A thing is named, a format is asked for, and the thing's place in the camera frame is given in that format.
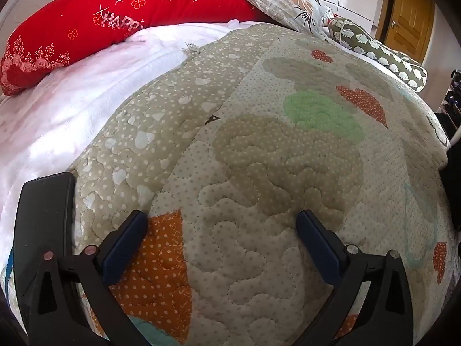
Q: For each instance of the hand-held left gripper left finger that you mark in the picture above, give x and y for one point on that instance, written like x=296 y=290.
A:
x=124 y=245

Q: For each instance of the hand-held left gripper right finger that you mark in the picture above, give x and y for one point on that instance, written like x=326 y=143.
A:
x=318 y=245

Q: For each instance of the patchwork heart quilt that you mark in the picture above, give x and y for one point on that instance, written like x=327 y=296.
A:
x=270 y=169

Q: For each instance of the white fleece blanket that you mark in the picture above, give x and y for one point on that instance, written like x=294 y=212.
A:
x=72 y=108

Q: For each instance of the dark shoe rack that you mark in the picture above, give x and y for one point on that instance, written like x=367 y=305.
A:
x=452 y=97

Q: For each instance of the green sheep print bolster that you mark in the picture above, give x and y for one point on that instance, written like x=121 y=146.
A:
x=381 y=54

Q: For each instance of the red printed pillow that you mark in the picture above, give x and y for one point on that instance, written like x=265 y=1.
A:
x=90 y=14

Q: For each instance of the wooden door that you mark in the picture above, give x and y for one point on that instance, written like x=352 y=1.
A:
x=410 y=14

